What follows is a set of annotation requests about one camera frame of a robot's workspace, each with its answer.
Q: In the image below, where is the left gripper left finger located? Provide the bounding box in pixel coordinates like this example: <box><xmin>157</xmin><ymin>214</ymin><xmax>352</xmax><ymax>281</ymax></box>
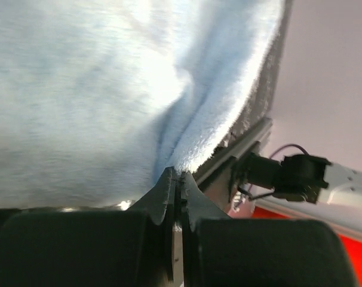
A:
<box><xmin>124</xmin><ymin>167</ymin><xmax>177</xmax><ymax>283</ymax></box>

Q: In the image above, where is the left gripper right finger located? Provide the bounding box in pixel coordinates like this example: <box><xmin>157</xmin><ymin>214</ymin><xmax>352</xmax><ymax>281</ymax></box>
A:
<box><xmin>180</xmin><ymin>172</ymin><xmax>229</xmax><ymax>287</ymax></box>

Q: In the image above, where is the light blue towel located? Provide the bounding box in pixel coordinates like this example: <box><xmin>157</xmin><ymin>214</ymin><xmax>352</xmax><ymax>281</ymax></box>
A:
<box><xmin>0</xmin><ymin>1</ymin><xmax>285</xmax><ymax>209</ymax></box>

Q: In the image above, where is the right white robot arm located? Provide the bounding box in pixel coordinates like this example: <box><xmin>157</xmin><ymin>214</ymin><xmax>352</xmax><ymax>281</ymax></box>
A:
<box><xmin>232</xmin><ymin>153</ymin><xmax>362</xmax><ymax>242</ymax></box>

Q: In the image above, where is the black marble pattern mat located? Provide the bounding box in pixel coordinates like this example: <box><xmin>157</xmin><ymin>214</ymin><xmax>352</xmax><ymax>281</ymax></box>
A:
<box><xmin>194</xmin><ymin>1</ymin><xmax>293</xmax><ymax>181</ymax></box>

